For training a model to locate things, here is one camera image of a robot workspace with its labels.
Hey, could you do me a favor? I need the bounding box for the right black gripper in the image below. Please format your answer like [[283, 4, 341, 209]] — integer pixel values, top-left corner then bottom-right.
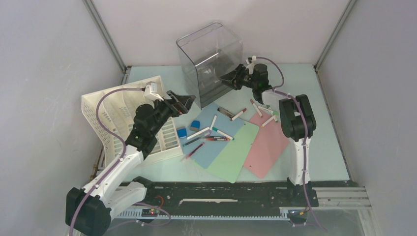
[[220, 63, 258, 90]]

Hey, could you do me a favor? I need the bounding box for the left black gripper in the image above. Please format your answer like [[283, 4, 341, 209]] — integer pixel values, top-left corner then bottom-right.
[[150, 90, 195, 136]]

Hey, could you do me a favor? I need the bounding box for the blue eraser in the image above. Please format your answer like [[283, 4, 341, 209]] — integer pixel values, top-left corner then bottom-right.
[[189, 120, 200, 132], [177, 126, 187, 139]]

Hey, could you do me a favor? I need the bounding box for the clear plastic drawer box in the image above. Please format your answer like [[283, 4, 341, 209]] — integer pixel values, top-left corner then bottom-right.
[[176, 21, 243, 109]]

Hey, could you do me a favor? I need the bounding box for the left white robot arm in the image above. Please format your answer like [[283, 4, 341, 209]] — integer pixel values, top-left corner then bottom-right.
[[65, 90, 196, 236]]

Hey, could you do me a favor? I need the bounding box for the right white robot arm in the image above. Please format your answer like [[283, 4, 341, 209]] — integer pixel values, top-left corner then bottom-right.
[[220, 63, 317, 206]]

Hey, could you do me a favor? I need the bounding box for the dark red cap marker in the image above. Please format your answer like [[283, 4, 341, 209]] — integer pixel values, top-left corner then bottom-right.
[[230, 108, 247, 121]]

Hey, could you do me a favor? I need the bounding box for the metal clipboard clip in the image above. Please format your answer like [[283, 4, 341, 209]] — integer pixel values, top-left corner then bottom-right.
[[217, 107, 234, 119]]

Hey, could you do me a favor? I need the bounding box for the plain white marker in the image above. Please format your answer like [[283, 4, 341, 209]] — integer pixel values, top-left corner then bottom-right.
[[187, 127, 210, 140]]

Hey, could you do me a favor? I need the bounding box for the white plastic file rack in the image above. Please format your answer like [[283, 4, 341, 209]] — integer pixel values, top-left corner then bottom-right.
[[81, 76, 183, 167]]

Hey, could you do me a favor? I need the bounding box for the light green cap marker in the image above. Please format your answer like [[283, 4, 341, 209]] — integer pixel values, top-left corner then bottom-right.
[[258, 106, 279, 116]]

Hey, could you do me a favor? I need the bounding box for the blue clipboard sheet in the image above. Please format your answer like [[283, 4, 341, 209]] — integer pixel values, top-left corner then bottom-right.
[[183, 103, 245, 170]]

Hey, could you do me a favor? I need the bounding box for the orange cap marker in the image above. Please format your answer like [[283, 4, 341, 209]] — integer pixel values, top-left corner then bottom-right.
[[261, 115, 277, 127]]

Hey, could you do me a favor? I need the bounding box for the purple cap marker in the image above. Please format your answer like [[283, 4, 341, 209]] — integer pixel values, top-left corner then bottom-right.
[[209, 115, 217, 133]]

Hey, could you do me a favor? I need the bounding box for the teal cap marker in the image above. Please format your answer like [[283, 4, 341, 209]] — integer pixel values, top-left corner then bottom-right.
[[212, 127, 234, 140]]

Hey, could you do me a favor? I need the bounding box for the orange red pen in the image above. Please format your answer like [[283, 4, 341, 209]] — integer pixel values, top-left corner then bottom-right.
[[202, 138, 230, 141]]

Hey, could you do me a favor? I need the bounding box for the pink clipboard sheet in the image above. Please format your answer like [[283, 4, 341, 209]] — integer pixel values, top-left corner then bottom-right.
[[243, 111, 289, 178]]

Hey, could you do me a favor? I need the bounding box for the green clipboard sheet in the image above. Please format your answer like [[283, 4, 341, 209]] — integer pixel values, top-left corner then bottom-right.
[[192, 118, 259, 183]]

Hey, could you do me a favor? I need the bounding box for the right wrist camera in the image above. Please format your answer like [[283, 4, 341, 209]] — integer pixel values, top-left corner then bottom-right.
[[245, 56, 257, 74]]

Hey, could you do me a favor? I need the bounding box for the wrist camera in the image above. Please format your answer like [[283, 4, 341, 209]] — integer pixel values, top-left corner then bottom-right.
[[144, 82, 164, 101], [245, 56, 257, 74]]

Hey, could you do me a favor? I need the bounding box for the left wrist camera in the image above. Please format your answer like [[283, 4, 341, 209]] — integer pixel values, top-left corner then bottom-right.
[[144, 82, 164, 101]]

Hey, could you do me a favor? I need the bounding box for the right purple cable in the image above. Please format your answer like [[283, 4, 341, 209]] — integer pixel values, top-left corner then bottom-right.
[[255, 57, 327, 232]]

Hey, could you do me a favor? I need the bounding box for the purple cable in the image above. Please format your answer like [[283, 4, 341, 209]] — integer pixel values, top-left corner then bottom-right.
[[66, 87, 172, 236], [255, 57, 327, 232]]

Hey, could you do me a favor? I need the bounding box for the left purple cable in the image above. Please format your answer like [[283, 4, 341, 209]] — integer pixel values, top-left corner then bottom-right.
[[66, 87, 172, 236]]

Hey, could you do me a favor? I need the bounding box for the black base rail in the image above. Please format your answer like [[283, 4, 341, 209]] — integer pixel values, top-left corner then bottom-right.
[[130, 180, 320, 219]]

